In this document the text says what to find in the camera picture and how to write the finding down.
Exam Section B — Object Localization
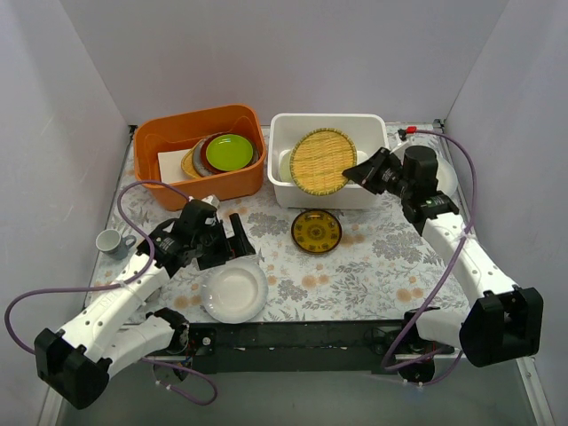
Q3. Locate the white deep bowl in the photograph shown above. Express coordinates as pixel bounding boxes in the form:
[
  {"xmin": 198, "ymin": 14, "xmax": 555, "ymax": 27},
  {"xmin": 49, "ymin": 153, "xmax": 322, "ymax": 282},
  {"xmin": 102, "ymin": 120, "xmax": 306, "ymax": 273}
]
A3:
[{"xmin": 430, "ymin": 148, "xmax": 458, "ymax": 197}]

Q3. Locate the white scalloped paper plate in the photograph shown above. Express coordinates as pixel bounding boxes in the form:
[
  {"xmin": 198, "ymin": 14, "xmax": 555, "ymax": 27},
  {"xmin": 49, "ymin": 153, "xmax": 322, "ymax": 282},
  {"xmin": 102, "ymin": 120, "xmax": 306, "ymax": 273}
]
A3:
[{"xmin": 201, "ymin": 259, "xmax": 269, "ymax": 324}]

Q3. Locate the round woven bamboo mat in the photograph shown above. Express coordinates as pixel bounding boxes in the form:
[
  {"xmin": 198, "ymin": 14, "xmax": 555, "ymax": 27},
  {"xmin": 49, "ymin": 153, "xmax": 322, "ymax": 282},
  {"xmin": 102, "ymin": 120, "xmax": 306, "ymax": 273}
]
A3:
[{"xmin": 289, "ymin": 128, "xmax": 358, "ymax": 196}]

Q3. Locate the yellow brown patterned plate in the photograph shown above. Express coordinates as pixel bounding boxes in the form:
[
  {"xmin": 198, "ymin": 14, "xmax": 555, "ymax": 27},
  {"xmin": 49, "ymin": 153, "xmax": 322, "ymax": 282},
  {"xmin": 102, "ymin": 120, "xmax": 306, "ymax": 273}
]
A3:
[{"xmin": 291, "ymin": 209, "xmax": 343, "ymax": 255}]

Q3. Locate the cream plate with twig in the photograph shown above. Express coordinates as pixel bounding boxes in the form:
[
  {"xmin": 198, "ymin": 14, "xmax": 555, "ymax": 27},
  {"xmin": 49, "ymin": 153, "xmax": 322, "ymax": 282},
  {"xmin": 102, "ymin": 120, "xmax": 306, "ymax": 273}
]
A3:
[{"xmin": 279, "ymin": 150, "xmax": 293, "ymax": 184}]

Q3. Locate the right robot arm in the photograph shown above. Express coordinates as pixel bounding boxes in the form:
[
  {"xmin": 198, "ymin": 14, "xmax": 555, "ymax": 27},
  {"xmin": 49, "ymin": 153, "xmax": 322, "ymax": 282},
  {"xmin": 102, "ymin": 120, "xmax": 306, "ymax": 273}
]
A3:
[{"xmin": 343, "ymin": 146, "xmax": 544, "ymax": 367}]

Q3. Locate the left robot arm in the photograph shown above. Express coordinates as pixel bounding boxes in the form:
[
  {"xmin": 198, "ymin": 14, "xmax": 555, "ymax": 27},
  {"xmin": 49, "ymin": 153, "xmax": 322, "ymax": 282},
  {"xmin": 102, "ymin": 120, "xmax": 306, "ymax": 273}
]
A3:
[{"xmin": 34, "ymin": 200, "xmax": 256, "ymax": 409}]

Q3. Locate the white plastic bin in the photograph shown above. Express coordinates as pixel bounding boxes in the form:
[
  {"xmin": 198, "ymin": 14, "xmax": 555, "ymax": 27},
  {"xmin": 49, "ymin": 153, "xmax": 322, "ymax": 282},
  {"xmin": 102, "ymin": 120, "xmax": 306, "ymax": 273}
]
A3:
[{"xmin": 267, "ymin": 113, "xmax": 389, "ymax": 209}]

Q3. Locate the woven mat in bin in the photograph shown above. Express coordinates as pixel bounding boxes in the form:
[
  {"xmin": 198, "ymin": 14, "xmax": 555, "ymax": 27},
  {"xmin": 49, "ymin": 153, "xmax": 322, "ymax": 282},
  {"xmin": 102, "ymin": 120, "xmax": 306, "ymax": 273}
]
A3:
[{"xmin": 180, "ymin": 147, "xmax": 202, "ymax": 179}]

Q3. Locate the dark red plate in bin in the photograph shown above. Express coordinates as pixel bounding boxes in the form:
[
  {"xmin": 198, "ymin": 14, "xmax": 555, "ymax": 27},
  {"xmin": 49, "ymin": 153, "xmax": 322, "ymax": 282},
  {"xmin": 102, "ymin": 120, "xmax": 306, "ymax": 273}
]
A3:
[{"xmin": 201, "ymin": 132, "xmax": 257, "ymax": 174}]

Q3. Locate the white paper in bin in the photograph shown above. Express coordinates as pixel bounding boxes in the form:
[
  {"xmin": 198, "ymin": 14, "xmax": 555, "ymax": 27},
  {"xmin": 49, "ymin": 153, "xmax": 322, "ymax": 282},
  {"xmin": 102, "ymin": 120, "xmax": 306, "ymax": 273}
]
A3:
[{"xmin": 157, "ymin": 149, "xmax": 191, "ymax": 185}]

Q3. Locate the grey plate in bin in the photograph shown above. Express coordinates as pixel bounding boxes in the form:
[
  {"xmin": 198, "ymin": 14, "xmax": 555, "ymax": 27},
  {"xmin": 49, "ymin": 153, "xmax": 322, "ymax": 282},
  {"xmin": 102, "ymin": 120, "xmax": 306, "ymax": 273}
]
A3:
[{"xmin": 193, "ymin": 138, "xmax": 213, "ymax": 177}]

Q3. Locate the green round plate in bin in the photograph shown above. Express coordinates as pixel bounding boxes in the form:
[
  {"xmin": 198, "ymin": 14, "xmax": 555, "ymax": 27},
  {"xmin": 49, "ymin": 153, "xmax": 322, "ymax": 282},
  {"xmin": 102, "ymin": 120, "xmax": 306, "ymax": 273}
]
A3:
[{"xmin": 205, "ymin": 134, "xmax": 254, "ymax": 172}]

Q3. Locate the floral patterned table mat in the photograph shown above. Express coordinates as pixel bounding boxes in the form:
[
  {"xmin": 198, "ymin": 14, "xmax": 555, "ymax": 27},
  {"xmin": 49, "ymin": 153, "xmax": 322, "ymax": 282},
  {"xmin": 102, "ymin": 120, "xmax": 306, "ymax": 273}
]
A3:
[{"xmin": 86, "ymin": 122, "xmax": 496, "ymax": 324}]

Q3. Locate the teal white dotted mug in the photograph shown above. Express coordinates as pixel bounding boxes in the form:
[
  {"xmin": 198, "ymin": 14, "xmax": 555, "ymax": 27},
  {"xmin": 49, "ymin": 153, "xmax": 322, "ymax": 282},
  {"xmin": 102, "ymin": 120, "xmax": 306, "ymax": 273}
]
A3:
[{"xmin": 95, "ymin": 229, "xmax": 137, "ymax": 261}]

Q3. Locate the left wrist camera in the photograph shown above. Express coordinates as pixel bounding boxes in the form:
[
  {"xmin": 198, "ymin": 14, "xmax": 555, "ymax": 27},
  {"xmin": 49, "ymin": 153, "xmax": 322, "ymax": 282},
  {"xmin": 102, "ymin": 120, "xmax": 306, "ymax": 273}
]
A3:
[{"xmin": 189, "ymin": 195, "xmax": 220, "ymax": 213}]

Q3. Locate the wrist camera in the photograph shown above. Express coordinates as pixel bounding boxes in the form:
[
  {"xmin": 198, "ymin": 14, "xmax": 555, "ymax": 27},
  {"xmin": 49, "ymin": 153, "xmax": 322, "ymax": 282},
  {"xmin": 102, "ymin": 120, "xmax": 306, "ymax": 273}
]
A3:
[
  {"xmin": 189, "ymin": 195, "xmax": 220, "ymax": 213},
  {"xmin": 394, "ymin": 126, "xmax": 417, "ymax": 155}
]

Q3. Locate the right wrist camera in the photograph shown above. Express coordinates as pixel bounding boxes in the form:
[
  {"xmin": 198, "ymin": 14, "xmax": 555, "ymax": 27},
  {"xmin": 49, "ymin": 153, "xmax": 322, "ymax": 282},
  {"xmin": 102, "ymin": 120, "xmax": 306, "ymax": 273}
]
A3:
[{"xmin": 394, "ymin": 126, "xmax": 417, "ymax": 155}]

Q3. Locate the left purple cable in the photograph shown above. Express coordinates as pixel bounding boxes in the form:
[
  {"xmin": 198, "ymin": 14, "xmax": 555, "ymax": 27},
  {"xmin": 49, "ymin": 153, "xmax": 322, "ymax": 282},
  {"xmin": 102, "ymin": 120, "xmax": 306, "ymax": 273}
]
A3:
[{"xmin": 4, "ymin": 180, "xmax": 218, "ymax": 406}]

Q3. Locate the aluminium frame rail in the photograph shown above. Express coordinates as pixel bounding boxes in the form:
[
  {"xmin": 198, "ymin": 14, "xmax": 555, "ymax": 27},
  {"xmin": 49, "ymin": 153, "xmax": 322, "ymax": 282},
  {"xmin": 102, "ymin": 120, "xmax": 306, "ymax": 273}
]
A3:
[{"xmin": 42, "ymin": 351, "xmax": 554, "ymax": 425}]

